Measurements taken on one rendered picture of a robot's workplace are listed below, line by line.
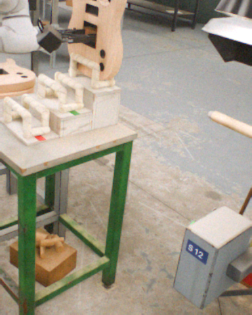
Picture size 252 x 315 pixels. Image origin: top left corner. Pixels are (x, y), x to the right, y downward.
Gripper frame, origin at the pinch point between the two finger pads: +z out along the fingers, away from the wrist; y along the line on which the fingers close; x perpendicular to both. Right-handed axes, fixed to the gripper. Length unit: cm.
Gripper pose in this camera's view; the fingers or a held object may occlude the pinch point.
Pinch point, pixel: (88, 35)
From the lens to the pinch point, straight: 186.2
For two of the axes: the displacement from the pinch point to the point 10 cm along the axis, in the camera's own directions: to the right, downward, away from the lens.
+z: 7.6, -2.2, 6.1
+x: 1.2, -8.8, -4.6
